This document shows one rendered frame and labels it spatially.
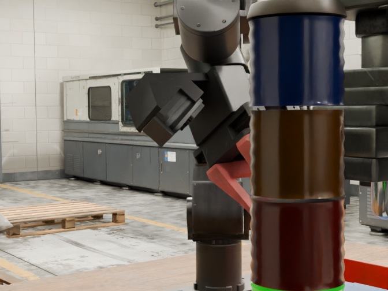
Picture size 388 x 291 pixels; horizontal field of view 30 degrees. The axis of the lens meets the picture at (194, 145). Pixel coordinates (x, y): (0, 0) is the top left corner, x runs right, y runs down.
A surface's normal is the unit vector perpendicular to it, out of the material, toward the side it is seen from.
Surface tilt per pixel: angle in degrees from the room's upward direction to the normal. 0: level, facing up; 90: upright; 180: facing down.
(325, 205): 104
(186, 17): 66
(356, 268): 90
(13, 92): 90
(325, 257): 76
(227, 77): 59
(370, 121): 90
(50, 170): 90
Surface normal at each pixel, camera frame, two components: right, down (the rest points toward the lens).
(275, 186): -0.54, 0.29
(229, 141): -0.80, 0.07
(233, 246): 0.56, 0.04
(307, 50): 0.07, 0.29
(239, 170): 0.48, -0.54
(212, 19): -0.06, -0.36
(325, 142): 0.43, 0.29
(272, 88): -0.54, -0.19
